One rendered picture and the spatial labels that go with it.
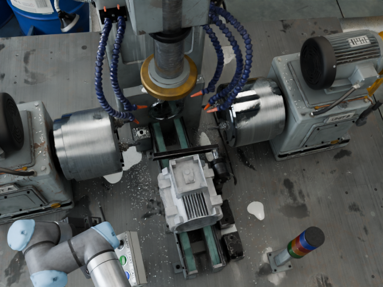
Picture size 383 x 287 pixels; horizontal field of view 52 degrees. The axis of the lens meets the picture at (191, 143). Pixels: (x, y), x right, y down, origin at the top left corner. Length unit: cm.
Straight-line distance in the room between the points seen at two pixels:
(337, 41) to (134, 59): 70
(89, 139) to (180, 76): 38
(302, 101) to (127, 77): 66
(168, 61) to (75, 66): 91
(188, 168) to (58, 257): 52
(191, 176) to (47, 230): 48
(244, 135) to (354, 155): 62
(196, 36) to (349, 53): 52
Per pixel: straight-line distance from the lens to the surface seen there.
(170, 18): 102
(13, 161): 137
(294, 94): 149
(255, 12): 337
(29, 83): 199
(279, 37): 214
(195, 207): 131
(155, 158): 141
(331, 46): 139
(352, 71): 145
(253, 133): 146
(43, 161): 136
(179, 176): 132
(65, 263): 103
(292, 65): 155
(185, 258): 145
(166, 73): 119
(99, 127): 137
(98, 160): 137
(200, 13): 104
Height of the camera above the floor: 235
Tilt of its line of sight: 64 degrees down
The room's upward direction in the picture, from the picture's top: 6 degrees clockwise
